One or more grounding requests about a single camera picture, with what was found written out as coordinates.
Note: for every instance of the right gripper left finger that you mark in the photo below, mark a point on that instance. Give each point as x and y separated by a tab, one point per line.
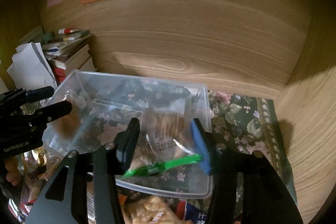
64	197

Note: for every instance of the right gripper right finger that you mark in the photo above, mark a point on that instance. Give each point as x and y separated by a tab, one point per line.
265	197

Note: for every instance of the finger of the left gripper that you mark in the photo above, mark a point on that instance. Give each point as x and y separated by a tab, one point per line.
50	112
19	97

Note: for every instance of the golden pastry packet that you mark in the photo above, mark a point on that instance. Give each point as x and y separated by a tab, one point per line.
67	126

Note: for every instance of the clear plastic storage box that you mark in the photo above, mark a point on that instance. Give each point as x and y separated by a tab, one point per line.
103	83

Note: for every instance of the clear bag green tie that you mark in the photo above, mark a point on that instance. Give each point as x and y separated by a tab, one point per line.
164	142

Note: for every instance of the blue snack bag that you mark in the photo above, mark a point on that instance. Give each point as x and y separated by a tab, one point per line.
191	210

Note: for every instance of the person's left hand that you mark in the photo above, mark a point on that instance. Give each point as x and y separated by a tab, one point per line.
13	175

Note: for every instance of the white folded papers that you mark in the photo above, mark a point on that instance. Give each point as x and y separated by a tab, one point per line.
30	69

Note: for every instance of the stack of books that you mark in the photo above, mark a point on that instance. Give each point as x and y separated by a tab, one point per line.
68	52

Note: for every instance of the floral dark green tablecloth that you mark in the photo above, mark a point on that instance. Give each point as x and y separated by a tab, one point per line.
244	123

